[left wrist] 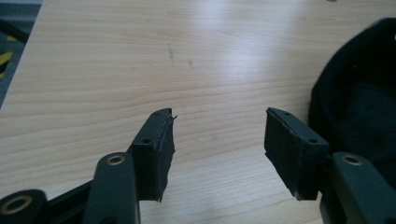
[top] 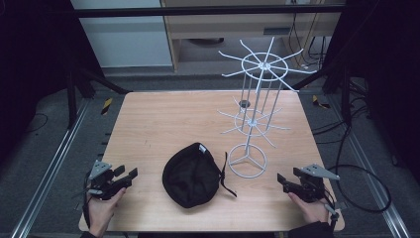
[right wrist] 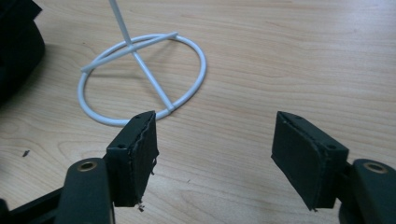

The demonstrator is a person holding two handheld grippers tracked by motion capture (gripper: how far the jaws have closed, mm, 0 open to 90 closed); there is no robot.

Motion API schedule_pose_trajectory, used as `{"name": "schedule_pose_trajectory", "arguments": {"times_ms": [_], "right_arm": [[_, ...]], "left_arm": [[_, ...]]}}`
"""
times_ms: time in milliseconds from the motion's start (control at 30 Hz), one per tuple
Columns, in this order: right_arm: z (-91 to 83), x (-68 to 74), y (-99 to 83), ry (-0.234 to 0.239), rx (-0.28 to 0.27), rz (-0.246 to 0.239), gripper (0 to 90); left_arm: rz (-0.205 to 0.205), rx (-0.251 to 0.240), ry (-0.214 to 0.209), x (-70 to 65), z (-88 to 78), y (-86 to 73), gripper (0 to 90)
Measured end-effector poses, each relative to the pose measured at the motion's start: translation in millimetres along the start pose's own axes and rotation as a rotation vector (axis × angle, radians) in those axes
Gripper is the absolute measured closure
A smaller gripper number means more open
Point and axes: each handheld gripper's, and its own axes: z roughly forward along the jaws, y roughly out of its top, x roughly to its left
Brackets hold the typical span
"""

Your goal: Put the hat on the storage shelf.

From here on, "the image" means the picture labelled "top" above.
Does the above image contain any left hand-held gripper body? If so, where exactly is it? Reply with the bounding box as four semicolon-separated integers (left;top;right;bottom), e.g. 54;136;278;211
86;160;131;201

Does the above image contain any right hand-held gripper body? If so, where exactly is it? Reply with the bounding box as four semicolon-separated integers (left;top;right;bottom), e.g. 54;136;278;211
286;164;341;203

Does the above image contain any person's right hand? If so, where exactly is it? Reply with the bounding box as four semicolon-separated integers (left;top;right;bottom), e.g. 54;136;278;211
287;191;331;225

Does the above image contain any person's left hand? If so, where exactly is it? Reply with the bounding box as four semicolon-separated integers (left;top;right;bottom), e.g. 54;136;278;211
86;186;128;238

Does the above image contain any black cap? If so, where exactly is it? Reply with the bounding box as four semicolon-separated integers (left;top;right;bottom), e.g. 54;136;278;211
161;142;238;209

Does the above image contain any yellow black striped tape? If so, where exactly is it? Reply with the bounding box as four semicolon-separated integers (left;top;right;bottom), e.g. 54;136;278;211
100;96;114;116
311;94;332;110

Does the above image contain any white cabinet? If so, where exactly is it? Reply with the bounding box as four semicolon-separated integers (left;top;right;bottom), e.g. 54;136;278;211
70;0;174;69

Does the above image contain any black curtain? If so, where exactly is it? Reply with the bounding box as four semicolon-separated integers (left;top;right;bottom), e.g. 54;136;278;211
321;0;420;186
0;0;104;168

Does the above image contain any light wooden desk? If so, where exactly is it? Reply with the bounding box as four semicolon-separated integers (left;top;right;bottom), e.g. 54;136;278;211
159;0;347;72

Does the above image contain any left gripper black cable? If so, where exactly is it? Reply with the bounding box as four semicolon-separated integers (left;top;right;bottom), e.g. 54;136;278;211
81;172;93;230

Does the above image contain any right gripper cable with plug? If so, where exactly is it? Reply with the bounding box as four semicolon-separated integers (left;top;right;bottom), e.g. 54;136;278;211
323;187;348;233

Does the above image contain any aluminium floor rail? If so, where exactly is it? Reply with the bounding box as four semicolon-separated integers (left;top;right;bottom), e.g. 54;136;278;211
9;98;91;238
329;94;412;238

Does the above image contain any long looped black cable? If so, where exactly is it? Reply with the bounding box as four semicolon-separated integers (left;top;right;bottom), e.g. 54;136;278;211
311;123;393;214

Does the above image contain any black upright frame post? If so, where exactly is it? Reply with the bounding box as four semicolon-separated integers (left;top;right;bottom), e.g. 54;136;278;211
340;63;354;127
65;67;79;131

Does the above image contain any thin black floor cable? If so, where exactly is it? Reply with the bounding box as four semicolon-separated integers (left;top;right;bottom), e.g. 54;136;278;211
25;112;50;134

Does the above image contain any black diagonal frame strut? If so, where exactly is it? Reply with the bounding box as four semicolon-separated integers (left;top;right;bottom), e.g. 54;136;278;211
76;64;134;96
291;65;333;91

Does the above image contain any white wire display rack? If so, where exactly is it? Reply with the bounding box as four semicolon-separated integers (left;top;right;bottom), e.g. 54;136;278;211
216;36;319;179

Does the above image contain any bundle of hanging black cables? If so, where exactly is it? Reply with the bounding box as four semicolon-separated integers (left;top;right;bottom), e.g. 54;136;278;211
287;12;329;69

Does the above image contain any black horizontal frame bar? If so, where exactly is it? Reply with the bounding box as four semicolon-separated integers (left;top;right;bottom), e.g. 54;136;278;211
72;5;347;19

